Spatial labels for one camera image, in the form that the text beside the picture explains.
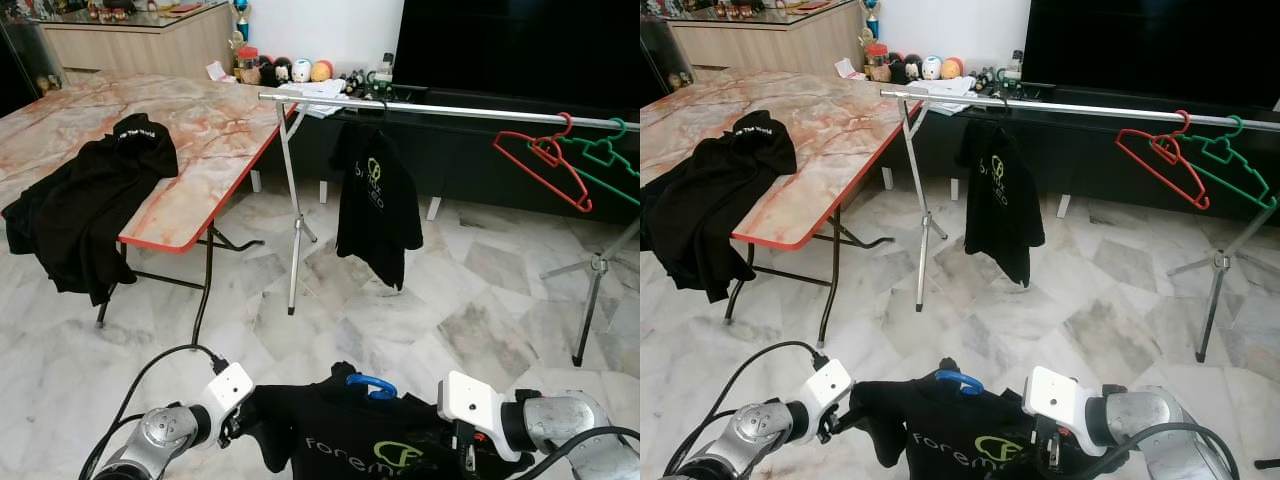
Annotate black shirt with Foremotion print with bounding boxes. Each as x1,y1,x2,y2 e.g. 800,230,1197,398
850,358,1101,480
240,362,536,480

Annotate blue plastic hanger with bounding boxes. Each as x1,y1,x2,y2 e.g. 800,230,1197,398
345,373,399,401
934,369,986,396

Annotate red plastic hanger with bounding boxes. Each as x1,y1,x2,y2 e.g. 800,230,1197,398
1115,110,1211,211
492,112,594,214

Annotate black folding table legs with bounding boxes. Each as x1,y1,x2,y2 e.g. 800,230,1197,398
95,225,266,346
725,215,896,349

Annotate black shirt with small logo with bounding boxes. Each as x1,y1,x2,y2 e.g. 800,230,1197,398
955,118,1046,288
330,118,424,291

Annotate black shirt with white print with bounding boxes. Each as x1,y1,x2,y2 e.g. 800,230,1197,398
640,110,798,304
0,112,179,306

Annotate black television console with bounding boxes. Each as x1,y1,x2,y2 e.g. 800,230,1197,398
230,85,641,226
860,80,1280,216

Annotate stack of white papers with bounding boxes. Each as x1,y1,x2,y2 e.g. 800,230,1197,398
275,82,346,119
905,78,976,113

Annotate silver metal clothes rack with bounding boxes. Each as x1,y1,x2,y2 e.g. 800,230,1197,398
878,88,1280,363
256,90,641,369

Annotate light wooden sideboard cabinet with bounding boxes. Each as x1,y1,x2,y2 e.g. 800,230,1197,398
40,2,236,86
665,0,869,81

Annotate black flat television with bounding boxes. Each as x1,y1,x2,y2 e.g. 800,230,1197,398
1020,0,1280,109
393,0,641,113

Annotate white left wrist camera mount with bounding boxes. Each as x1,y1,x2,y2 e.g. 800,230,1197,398
800,358,854,416
205,362,256,421

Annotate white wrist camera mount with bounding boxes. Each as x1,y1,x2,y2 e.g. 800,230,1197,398
437,370,521,463
1022,365,1101,446
205,362,256,421
800,358,854,416

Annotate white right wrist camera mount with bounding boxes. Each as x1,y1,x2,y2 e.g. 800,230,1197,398
437,370,521,463
1022,365,1101,446

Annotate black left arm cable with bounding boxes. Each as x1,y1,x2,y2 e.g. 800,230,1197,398
78,344,233,480
668,340,827,479

